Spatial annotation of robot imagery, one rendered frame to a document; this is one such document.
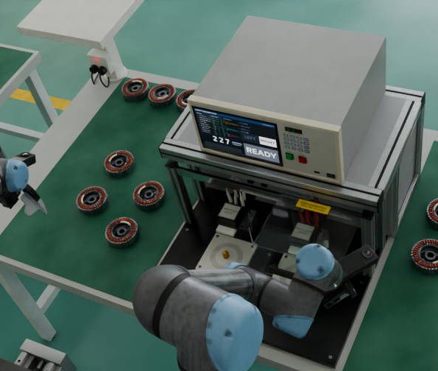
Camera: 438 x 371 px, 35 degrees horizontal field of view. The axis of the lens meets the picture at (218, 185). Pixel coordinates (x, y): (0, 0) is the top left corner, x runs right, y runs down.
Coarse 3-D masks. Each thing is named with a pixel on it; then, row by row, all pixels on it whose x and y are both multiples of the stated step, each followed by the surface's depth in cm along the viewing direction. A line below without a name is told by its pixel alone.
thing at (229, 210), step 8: (240, 200) 220; (248, 200) 219; (224, 208) 216; (232, 208) 215; (240, 208) 215; (248, 208) 219; (216, 216) 214; (224, 216) 214; (232, 216) 213; (240, 216) 215; (224, 224) 215; (232, 224) 213; (240, 224) 216; (224, 232) 215; (232, 232) 214
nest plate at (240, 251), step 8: (216, 240) 226; (224, 240) 225; (232, 240) 225; (240, 240) 224; (208, 248) 224; (216, 248) 224; (224, 248) 223; (232, 248) 223; (240, 248) 222; (248, 248) 222; (208, 256) 222; (216, 256) 222; (232, 256) 221; (240, 256) 220; (248, 256) 220; (200, 264) 221; (208, 264) 220; (216, 264) 220; (224, 264) 219; (248, 264) 219
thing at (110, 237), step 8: (112, 224) 237; (120, 224) 238; (128, 224) 236; (136, 224) 236; (112, 232) 236; (120, 232) 237; (136, 232) 234; (112, 240) 233; (120, 240) 232; (128, 240) 232; (120, 248) 234
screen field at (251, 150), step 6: (246, 144) 195; (246, 150) 197; (252, 150) 195; (258, 150) 194; (264, 150) 193; (270, 150) 192; (252, 156) 197; (258, 156) 196; (264, 156) 195; (270, 156) 194; (276, 156) 192; (276, 162) 194
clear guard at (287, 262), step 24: (288, 192) 197; (288, 216) 191; (312, 216) 190; (336, 216) 188; (360, 216) 187; (264, 240) 187; (288, 240) 186; (312, 240) 185; (336, 240) 183; (264, 264) 186; (288, 264) 183
